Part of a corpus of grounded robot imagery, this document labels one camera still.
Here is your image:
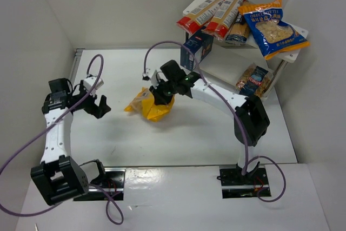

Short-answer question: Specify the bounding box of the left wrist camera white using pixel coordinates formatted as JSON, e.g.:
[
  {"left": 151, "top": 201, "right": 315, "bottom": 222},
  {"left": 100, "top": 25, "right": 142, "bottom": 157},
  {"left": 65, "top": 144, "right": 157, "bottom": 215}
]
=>
[{"left": 82, "top": 76, "right": 104, "bottom": 97}]

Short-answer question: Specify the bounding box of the blue orange orecchiette bag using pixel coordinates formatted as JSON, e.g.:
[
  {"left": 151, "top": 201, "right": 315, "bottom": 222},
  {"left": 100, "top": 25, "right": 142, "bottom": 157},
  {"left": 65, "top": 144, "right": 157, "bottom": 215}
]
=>
[{"left": 238, "top": 0, "right": 310, "bottom": 60}]

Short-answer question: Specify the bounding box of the right red spaghetti pack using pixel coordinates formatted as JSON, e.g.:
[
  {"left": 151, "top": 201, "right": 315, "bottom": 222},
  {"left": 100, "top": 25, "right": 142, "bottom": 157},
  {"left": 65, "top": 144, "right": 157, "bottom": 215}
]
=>
[{"left": 202, "top": 0, "right": 246, "bottom": 42}]

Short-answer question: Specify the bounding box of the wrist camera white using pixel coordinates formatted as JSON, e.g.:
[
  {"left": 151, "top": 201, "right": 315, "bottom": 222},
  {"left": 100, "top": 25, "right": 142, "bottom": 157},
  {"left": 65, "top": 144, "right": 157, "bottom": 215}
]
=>
[
  {"left": 82, "top": 76, "right": 104, "bottom": 97},
  {"left": 142, "top": 68, "right": 161, "bottom": 87}
]

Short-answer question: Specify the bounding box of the dark blue spaghetti pack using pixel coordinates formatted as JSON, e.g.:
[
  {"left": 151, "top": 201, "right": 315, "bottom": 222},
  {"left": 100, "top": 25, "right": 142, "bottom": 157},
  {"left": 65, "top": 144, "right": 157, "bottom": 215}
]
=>
[{"left": 225, "top": 14, "right": 250, "bottom": 46}]

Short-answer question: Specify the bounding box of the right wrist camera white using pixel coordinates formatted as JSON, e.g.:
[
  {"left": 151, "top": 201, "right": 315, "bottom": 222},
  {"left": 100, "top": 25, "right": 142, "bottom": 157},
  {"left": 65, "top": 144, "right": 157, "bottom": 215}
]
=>
[{"left": 142, "top": 68, "right": 161, "bottom": 87}]

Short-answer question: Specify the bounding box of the left red spaghetti pack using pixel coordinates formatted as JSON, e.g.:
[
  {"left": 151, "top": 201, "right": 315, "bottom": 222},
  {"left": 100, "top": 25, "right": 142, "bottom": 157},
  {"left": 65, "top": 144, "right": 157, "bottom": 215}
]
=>
[{"left": 176, "top": 0, "right": 224, "bottom": 35}]

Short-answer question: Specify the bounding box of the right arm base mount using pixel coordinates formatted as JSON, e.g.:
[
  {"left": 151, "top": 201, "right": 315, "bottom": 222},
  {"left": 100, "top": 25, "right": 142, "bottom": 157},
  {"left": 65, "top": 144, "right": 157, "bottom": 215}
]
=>
[{"left": 216, "top": 166, "right": 271, "bottom": 199}]

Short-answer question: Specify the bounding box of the dark blue pasta box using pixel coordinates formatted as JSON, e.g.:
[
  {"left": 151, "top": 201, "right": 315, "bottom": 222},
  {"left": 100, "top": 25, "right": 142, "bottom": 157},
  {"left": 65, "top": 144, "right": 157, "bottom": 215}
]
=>
[{"left": 180, "top": 27, "right": 214, "bottom": 71}]

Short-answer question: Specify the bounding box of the blue clear pasta bag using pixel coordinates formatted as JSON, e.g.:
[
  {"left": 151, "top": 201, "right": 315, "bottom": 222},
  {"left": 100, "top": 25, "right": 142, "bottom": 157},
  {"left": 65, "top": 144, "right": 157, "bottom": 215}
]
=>
[{"left": 235, "top": 63, "right": 273, "bottom": 101}]

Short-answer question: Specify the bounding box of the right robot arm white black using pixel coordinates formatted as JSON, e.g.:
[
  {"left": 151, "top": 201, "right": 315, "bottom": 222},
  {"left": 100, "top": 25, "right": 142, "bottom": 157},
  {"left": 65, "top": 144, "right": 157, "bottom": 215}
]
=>
[{"left": 143, "top": 60, "right": 270, "bottom": 175}]

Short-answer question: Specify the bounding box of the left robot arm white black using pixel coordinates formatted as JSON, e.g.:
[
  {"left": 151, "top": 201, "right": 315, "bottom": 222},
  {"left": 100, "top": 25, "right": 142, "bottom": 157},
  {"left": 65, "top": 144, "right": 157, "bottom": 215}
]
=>
[{"left": 30, "top": 75, "right": 111, "bottom": 206}]

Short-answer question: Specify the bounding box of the yellow pasta bag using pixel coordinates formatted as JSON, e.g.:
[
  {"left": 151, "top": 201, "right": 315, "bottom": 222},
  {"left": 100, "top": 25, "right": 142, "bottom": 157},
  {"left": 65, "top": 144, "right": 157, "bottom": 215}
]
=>
[{"left": 124, "top": 87, "right": 175, "bottom": 122}]

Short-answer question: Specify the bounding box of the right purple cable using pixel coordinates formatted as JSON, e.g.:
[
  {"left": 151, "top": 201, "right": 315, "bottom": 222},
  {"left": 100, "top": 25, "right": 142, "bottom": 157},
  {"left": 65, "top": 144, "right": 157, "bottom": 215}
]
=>
[{"left": 142, "top": 41, "right": 287, "bottom": 202}]

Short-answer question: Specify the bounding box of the white two-tier shelf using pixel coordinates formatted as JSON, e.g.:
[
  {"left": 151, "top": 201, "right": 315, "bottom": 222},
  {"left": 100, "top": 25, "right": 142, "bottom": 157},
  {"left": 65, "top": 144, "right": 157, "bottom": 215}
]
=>
[{"left": 182, "top": 0, "right": 309, "bottom": 105}]

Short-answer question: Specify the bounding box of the red spaghetti pack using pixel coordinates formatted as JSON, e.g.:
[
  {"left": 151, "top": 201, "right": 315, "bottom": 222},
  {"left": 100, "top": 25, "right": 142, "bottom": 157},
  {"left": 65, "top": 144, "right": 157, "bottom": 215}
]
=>
[
  {"left": 176, "top": 0, "right": 224, "bottom": 35},
  {"left": 202, "top": 0, "right": 246, "bottom": 42}
]

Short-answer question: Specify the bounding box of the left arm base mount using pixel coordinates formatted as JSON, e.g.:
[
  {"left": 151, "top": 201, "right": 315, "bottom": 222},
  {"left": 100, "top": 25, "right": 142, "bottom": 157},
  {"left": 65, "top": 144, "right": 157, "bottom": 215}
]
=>
[{"left": 74, "top": 167, "right": 126, "bottom": 201}]

